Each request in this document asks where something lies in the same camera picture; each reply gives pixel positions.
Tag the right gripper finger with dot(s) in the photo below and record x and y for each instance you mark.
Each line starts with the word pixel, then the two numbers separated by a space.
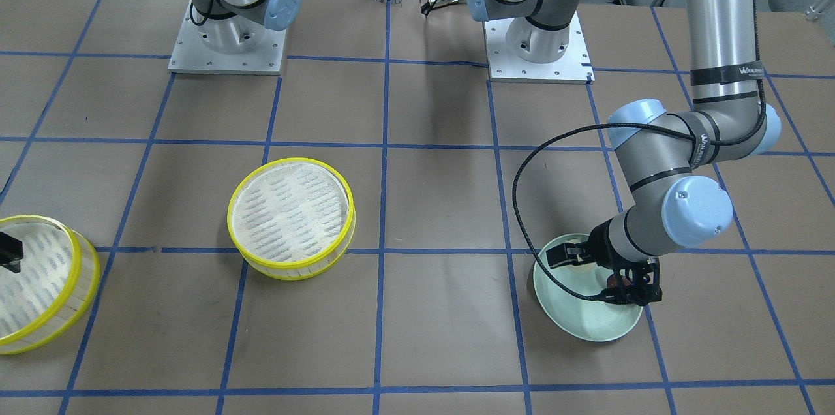
pixel 12 253

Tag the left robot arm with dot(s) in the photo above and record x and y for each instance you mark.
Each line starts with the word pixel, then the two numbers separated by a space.
pixel 659 152

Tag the brown bun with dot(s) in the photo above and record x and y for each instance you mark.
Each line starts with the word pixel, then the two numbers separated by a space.
pixel 616 280

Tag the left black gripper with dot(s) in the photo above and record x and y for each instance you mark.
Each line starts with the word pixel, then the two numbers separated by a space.
pixel 598 248

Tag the yellow steamer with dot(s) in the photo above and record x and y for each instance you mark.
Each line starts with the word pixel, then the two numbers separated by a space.
pixel 293 218
pixel 59 278

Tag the mint green plate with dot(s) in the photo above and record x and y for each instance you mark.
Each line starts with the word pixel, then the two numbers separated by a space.
pixel 593 321

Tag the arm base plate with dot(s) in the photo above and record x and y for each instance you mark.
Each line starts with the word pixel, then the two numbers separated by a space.
pixel 233 46
pixel 518 52

